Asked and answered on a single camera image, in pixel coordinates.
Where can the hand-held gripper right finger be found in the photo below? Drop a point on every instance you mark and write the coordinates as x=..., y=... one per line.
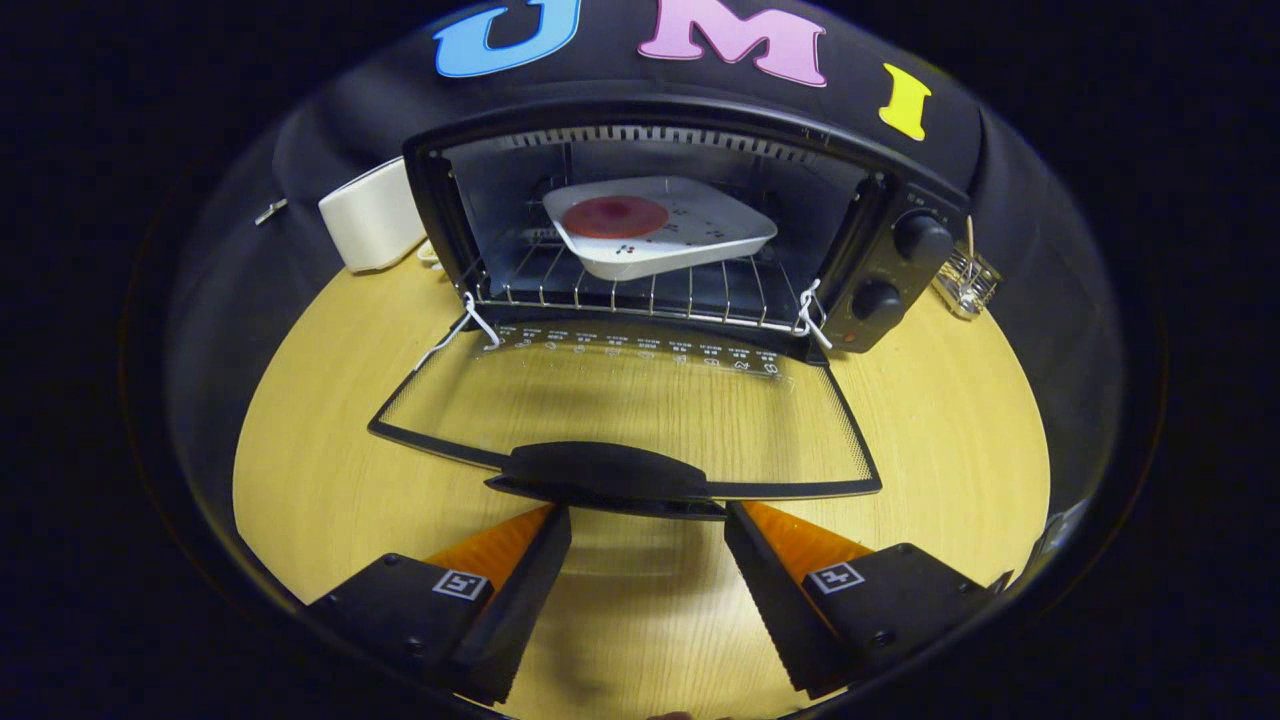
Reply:
x=770, y=600

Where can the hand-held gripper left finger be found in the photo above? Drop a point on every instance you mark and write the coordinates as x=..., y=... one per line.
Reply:
x=520, y=600

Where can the black toaster oven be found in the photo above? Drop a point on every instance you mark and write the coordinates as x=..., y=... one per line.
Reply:
x=895, y=270

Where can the white square plate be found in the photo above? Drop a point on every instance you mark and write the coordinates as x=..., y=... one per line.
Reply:
x=720, y=225

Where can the pink ham slice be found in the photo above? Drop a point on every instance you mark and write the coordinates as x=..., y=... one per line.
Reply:
x=615, y=216

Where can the white bread toaster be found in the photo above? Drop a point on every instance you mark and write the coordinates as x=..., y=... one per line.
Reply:
x=370, y=215

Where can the thin wooden stick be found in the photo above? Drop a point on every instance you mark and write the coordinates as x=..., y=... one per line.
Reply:
x=969, y=238

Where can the small silver clip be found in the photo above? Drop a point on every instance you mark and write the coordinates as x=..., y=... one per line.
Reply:
x=271, y=211

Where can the black backdrop cloth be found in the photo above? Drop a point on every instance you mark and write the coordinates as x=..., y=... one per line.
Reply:
x=330, y=110

